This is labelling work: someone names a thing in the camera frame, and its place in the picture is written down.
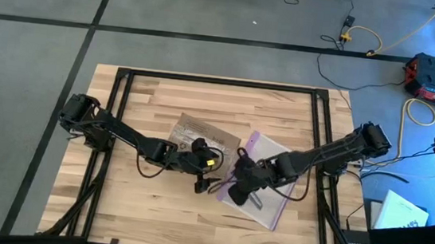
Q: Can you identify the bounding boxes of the yellow coiled cable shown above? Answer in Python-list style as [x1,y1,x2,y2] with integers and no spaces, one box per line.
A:
[396,96,435,163]

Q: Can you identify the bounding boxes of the white mesh pouch purple trim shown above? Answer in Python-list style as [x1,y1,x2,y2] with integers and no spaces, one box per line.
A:
[203,126,306,234]

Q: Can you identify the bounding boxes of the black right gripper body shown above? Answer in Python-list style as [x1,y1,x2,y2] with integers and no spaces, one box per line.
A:
[229,154,284,198]

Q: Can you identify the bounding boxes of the grey utility knife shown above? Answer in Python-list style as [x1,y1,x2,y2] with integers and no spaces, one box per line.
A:
[246,191,265,212]

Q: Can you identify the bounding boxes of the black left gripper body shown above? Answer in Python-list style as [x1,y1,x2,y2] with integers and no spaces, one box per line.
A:
[172,135,225,179]

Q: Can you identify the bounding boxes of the white booklet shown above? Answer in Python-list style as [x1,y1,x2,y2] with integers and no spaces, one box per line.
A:
[371,188,432,244]

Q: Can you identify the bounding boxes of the black floor cable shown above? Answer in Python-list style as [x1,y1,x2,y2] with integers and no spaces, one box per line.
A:
[314,35,410,96]

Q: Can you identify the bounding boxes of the yellow extension cord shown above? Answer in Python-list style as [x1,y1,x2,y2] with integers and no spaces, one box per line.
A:
[338,0,435,64]

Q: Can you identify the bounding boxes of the brown Sephora cardboard box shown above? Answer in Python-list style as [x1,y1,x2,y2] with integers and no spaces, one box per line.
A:
[165,111,244,170]

